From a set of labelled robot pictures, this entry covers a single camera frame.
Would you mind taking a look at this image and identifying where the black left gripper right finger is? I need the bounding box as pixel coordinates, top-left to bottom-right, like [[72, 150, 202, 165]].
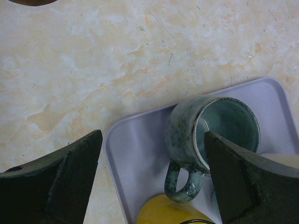
[[204, 131, 299, 224]]

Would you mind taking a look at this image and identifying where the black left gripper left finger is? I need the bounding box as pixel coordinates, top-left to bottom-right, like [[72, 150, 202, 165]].
[[0, 130, 103, 224]]

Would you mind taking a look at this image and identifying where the grey ceramic mug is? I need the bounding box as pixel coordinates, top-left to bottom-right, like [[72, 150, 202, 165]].
[[164, 95, 260, 203]]

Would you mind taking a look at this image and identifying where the dark wooden coaster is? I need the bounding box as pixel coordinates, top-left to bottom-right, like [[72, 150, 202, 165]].
[[10, 0, 57, 7]]

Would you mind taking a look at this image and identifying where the yellow ceramic mug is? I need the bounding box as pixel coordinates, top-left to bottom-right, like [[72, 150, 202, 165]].
[[135, 194, 214, 224]]

